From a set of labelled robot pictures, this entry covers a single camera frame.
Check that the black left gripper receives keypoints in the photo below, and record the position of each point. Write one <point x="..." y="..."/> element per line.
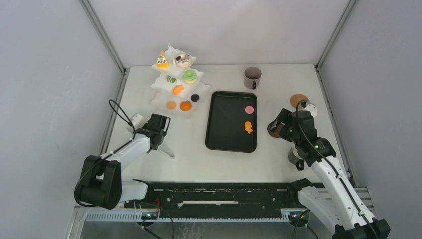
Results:
<point x="163" y="134"/>

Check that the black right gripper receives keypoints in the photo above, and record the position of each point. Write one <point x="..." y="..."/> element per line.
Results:
<point x="284" y="117"/>

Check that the brown round coaster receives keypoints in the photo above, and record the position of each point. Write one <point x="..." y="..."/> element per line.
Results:
<point x="273" y="133"/>

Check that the small orange cookie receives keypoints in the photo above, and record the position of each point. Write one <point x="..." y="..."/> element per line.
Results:
<point x="171" y="105"/>

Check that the orange round pastry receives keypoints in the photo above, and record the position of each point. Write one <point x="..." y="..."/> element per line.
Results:
<point x="185" y="106"/>

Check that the grey mug white inside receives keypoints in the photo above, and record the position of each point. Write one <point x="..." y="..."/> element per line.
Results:
<point x="295" y="159"/>

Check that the orange fish pastry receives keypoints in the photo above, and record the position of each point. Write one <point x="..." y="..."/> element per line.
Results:
<point x="248" y="127"/>
<point x="177" y="90"/>

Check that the black sandwich cookie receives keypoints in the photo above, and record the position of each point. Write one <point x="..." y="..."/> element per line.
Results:
<point x="195" y="98"/>

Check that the green layered cake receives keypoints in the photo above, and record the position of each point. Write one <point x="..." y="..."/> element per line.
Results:
<point x="171" y="79"/>

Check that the dark purple mug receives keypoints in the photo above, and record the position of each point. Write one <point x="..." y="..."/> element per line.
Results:
<point x="252" y="76"/>

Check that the green frosted donut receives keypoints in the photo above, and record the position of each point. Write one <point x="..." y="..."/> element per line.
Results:
<point x="190" y="77"/>

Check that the yellow cake slice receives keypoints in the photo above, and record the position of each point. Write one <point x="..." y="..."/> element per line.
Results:
<point x="162" y="61"/>

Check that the white chocolate drizzle donut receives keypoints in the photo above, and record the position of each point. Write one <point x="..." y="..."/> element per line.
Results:
<point x="183" y="60"/>

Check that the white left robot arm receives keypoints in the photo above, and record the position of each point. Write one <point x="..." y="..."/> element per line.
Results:
<point x="101" y="183"/>

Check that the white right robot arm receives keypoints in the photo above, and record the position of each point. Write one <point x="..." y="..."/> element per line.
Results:
<point x="344" y="215"/>

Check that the pink macaron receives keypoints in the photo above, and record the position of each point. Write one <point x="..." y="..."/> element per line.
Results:
<point x="249" y="110"/>

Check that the white three-tier dessert stand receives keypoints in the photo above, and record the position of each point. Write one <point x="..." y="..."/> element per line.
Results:
<point x="165" y="89"/>

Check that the black serving tray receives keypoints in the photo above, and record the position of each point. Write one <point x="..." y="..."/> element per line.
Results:
<point x="227" y="116"/>

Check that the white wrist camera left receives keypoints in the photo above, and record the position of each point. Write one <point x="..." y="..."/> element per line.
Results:
<point x="137" y="120"/>

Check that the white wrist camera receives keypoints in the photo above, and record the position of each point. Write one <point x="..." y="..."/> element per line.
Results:
<point x="311" y="108"/>
<point x="137" y="120"/>

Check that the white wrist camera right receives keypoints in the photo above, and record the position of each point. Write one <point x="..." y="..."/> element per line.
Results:
<point x="311" y="108"/>

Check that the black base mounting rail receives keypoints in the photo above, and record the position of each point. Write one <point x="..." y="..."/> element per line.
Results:
<point x="250" y="201"/>

